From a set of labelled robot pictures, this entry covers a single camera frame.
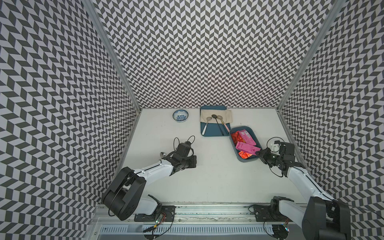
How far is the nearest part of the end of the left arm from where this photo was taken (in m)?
0.64

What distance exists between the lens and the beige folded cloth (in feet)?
3.65

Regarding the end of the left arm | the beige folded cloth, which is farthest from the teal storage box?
the end of the left arm

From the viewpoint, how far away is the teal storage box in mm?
897
